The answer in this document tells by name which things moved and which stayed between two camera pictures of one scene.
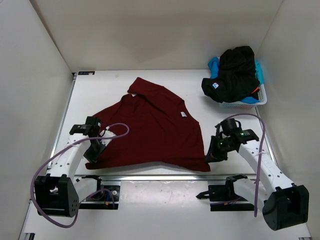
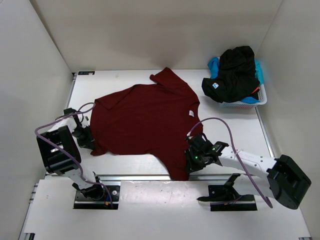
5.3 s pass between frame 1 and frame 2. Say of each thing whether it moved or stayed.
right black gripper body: moved
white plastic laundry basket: stayed
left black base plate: stayed
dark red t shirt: moved
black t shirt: stayed
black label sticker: stayed
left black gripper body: moved
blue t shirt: stayed
